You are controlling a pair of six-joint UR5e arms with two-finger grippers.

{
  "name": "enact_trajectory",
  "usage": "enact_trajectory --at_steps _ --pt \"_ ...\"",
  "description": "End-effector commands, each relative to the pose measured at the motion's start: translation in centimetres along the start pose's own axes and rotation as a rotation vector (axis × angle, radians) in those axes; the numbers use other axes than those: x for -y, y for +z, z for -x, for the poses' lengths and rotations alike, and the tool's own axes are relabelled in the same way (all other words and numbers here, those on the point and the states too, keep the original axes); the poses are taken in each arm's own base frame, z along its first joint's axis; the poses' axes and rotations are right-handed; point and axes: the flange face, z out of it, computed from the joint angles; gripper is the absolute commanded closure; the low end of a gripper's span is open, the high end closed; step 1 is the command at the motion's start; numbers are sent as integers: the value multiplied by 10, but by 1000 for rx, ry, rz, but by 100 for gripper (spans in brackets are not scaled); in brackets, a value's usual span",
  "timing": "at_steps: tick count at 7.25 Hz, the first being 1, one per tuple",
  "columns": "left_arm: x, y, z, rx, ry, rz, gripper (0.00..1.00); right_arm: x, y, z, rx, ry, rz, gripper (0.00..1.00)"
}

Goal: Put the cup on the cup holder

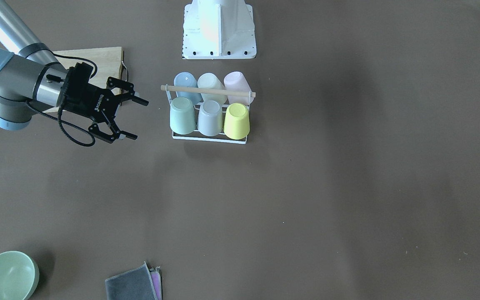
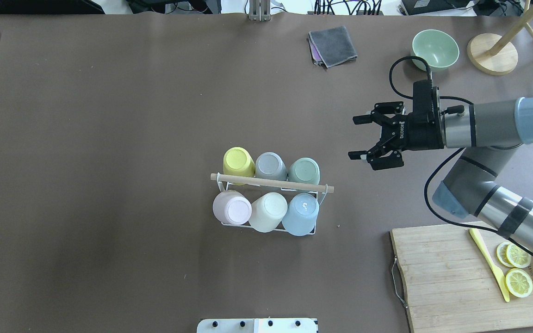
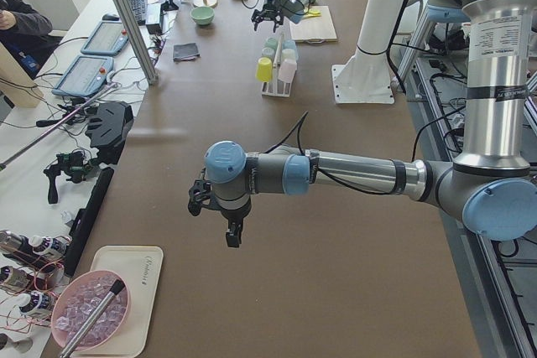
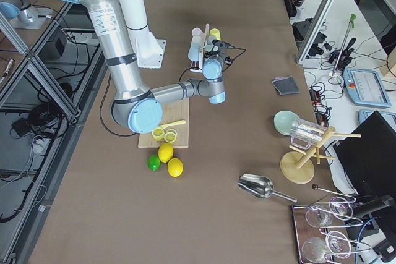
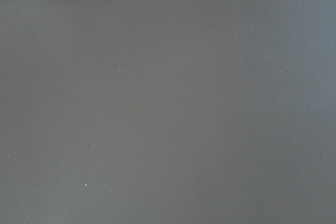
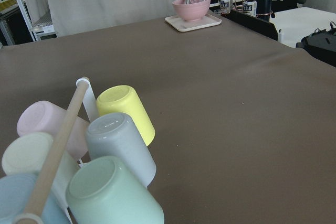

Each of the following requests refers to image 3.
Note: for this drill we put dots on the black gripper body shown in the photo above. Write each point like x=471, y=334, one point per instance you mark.
x=235, y=216
x=268, y=2

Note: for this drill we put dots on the green plastic cup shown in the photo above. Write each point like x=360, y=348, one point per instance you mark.
x=271, y=43

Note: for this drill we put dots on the pink plastic cup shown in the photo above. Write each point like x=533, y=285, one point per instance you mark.
x=287, y=70

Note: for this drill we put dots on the light blue plastic cup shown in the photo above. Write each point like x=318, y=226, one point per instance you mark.
x=289, y=44

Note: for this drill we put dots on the grey plastic cup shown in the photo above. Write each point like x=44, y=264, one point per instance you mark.
x=268, y=53

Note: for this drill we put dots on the cream white plastic cup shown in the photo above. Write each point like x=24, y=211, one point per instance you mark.
x=288, y=54

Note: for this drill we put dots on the yellow plastic cup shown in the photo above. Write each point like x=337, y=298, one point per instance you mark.
x=264, y=69

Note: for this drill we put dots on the yellow plastic knife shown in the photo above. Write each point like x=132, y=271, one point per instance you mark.
x=312, y=15

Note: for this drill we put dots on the wooden cutting board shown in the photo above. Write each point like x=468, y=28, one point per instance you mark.
x=314, y=30

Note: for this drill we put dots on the green bowl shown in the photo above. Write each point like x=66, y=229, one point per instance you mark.
x=202, y=15

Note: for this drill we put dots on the grey folded cloth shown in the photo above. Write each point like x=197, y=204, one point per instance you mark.
x=187, y=51

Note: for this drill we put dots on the cream plastic tray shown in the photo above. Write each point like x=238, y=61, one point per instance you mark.
x=139, y=267

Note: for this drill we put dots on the black keyboard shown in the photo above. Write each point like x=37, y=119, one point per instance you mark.
x=139, y=9

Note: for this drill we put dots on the metal rod with black tip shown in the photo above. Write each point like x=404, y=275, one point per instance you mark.
x=93, y=317

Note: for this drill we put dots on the blue teach pendant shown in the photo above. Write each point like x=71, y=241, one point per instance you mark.
x=85, y=76
x=107, y=39

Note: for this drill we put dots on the pink bowl of ice cubes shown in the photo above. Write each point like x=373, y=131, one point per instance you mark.
x=79, y=300

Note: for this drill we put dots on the person in dark clothes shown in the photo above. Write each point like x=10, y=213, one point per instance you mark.
x=25, y=33

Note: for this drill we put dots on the white wire cup holder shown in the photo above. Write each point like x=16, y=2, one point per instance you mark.
x=276, y=87

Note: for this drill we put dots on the black gripper mount plate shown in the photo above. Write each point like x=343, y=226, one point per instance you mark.
x=108, y=129

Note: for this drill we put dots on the aluminium frame post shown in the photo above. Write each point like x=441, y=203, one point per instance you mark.
x=136, y=40

